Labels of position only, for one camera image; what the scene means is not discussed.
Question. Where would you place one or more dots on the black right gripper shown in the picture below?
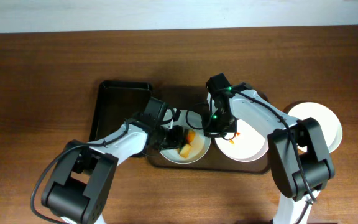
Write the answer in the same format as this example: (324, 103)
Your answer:
(219, 129)

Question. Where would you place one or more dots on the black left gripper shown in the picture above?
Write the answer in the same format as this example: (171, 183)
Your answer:
(173, 139)

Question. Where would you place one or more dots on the orange green scrub sponge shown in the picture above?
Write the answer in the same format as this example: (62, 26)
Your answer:
(185, 149)

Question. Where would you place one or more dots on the grey-white plate with sauce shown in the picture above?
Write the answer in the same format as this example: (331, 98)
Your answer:
(200, 145)

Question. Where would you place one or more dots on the white plate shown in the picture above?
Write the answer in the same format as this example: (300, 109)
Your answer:
(329, 122)
(246, 146)

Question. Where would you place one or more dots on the white plate front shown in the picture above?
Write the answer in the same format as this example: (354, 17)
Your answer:
(329, 122)

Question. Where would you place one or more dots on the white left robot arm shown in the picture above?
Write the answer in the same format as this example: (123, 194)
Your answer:
(75, 186)

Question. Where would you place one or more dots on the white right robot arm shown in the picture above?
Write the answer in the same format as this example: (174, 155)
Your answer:
(298, 155)

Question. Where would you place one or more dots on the brown serving tray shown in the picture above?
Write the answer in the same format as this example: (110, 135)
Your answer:
(183, 97)

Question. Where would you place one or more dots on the black water basin tray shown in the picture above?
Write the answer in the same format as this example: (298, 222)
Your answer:
(116, 102)

